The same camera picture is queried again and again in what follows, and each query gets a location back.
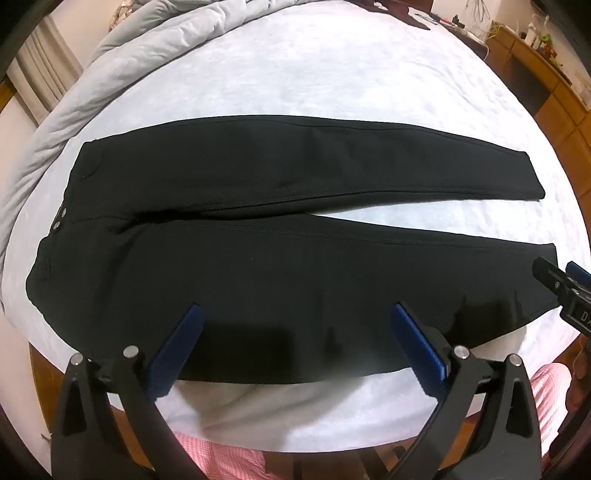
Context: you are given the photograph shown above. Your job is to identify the grey duvet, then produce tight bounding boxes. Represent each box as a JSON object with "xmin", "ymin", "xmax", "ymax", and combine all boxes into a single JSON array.
[{"xmin": 0, "ymin": 0, "xmax": 259, "ymax": 241}]

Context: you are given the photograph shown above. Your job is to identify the white wall cables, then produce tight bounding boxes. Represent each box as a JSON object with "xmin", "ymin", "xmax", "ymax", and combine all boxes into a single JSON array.
[{"xmin": 464, "ymin": 0, "xmax": 502, "ymax": 42}]

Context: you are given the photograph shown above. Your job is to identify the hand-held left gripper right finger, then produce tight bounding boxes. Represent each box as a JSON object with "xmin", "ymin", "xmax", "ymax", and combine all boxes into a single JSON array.
[{"xmin": 390, "ymin": 302, "xmax": 553, "ymax": 480}]

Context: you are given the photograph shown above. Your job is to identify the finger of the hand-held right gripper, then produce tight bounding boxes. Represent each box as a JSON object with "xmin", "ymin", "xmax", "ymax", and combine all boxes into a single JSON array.
[
  {"xmin": 532, "ymin": 258, "xmax": 577, "ymax": 297},
  {"xmin": 566, "ymin": 261, "xmax": 591, "ymax": 284}
]

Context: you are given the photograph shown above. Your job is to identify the black pants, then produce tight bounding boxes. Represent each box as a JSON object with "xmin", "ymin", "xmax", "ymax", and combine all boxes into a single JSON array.
[{"xmin": 25, "ymin": 113, "xmax": 560, "ymax": 383}]

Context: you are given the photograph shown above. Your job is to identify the person's right hand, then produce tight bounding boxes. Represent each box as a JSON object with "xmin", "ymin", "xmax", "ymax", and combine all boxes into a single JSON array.
[{"xmin": 569, "ymin": 340, "xmax": 591, "ymax": 412}]

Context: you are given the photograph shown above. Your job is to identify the wooden bed frame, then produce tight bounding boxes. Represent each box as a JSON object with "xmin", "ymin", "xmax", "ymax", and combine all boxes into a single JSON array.
[{"xmin": 27, "ymin": 342, "xmax": 134, "ymax": 444}]

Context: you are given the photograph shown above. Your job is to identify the bed with white sheet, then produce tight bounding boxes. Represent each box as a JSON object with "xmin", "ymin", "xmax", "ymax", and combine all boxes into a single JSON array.
[{"xmin": 4, "ymin": 0, "xmax": 586, "ymax": 455}]

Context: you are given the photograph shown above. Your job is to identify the wooden desk cabinet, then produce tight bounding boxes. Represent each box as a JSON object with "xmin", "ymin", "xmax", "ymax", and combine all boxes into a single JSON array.
[{"xmin": 485, "ymin": 22, "xmax": 591, "ymax": 264}]

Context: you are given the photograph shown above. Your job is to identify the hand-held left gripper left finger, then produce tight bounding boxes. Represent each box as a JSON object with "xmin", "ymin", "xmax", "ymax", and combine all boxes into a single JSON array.
[{"xmin": 52, "ymin": 302, "xmax": 209, "ymax": 480}]

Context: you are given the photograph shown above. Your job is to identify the person's pink clothing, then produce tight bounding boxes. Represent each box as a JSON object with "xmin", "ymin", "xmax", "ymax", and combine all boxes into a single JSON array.
[{"xmin": 170, "ymin": 429, "xmax": 271, "ymax": 480}]

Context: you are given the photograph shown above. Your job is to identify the beige curtain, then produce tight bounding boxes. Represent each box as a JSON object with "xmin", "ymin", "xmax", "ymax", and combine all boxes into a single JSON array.
[{"xmin": 8, "ymin": 9, "xmax": 85, "ymax": 126}]

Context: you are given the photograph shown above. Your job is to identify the person's right forearm pink sleeve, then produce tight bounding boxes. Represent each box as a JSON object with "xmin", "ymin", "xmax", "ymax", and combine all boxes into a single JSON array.
[{"xmin": 530, "ymin": 362, "xmax": 574, "ymax": 457}]

